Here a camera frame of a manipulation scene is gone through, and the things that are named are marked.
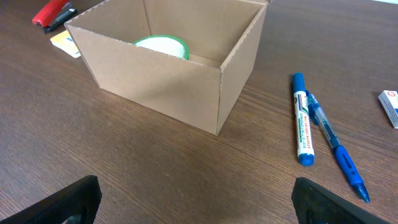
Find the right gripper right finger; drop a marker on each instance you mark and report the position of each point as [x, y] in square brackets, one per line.
[314, 204]

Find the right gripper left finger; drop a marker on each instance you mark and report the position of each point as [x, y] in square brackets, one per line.
[76, 203]

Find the blue whiteboard marker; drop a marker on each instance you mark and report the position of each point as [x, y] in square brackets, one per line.
[305, 151]

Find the blue ballpoint pen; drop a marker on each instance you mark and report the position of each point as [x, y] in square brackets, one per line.
[318, 116]

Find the small white blue box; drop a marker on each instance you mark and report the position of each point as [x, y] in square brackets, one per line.
[388, 99]

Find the yellow sticky note pad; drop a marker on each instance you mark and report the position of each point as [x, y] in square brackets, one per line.
[64, 42]

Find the green tape roll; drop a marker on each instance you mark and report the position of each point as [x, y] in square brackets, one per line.
[166, 44]

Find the red stapler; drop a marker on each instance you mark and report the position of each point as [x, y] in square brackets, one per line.
[54, 14]

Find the open cardboard box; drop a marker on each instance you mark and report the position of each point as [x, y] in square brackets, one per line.
[222, 37]

